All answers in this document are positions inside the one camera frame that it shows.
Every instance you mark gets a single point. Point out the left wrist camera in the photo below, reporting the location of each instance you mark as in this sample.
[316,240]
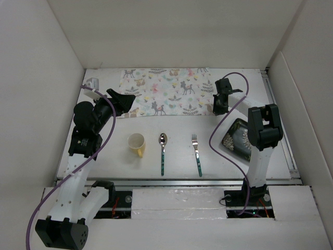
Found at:
[92,84]

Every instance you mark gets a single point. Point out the spoon with teal handle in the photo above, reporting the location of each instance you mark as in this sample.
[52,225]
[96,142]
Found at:
[163,139]

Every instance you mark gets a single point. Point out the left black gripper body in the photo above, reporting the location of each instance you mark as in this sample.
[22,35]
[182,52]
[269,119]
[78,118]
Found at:
[104,112]

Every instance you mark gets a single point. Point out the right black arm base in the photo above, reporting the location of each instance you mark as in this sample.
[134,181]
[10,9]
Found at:
[243,204]

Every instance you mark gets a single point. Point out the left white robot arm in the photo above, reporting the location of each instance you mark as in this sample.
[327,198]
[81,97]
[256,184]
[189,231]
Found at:
[66,225]

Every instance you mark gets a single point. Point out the aluminium front rail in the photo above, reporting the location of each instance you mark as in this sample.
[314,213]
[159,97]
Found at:
[195,182]

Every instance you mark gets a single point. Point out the yellow mug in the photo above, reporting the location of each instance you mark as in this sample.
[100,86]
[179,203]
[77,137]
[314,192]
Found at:
[137,144]

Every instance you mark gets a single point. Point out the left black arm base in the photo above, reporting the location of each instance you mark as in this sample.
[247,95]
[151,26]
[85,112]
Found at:
[119,202]

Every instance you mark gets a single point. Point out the floral animal print cloth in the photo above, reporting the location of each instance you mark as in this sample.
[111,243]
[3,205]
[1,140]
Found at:
[168,91]

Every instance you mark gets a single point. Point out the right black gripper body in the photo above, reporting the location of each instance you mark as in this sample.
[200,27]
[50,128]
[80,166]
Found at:
[218,108]

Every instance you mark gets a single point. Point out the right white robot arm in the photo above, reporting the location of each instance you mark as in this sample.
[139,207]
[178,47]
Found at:
[264,132]

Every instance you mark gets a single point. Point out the fork with teal handle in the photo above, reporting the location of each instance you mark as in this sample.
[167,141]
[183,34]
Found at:
[195,145]

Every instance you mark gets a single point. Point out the black floral square plate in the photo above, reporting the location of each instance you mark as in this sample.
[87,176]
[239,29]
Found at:
[236,139]

